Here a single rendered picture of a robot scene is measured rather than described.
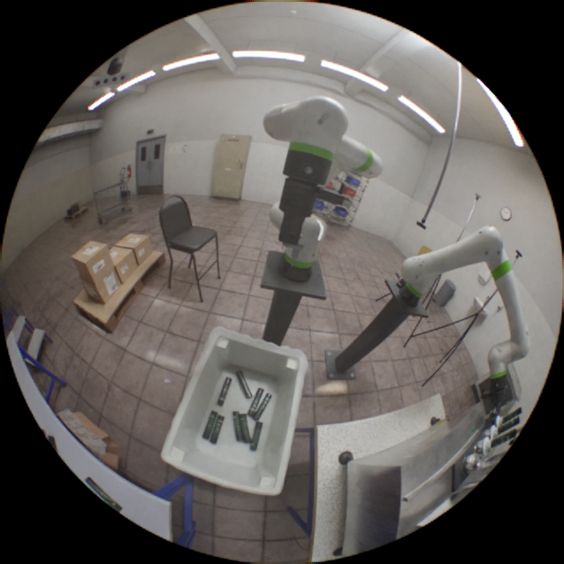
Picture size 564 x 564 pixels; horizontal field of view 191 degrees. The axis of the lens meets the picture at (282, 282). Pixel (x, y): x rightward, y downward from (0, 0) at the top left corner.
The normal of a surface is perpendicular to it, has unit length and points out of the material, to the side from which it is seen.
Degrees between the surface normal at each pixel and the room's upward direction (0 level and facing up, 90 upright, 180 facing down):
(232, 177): 90
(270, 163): 90
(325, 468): 0
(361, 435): 0
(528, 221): 90
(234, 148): 90
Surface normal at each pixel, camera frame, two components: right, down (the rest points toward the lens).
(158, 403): 0.22, -0.74
